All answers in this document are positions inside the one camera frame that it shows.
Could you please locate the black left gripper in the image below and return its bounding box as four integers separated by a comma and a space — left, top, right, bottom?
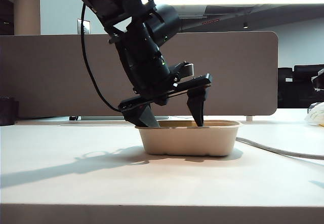
118, 66, 213, 129

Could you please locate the beige paper lunch box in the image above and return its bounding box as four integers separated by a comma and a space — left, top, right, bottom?
134, 119, 242, 157

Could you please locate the long ceiling light strip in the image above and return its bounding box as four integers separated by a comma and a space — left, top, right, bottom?
140, 0, 324, 6

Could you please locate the white plastic bag green print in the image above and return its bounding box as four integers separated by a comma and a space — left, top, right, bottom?
303, 102, 324, 127

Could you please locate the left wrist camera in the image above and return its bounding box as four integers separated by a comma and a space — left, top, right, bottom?
168, 61, 195, 83

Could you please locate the silver divider base rail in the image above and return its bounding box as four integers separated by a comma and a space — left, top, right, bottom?
78, 116, 169, 121

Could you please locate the metal wall switch plate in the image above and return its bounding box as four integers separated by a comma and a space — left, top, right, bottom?
76, 18, 92, 35

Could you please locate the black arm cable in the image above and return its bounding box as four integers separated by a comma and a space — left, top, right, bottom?
80, 3, 125, 113

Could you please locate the thick gray cable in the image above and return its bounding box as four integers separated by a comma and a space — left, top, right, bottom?
235, 136, 324, 161

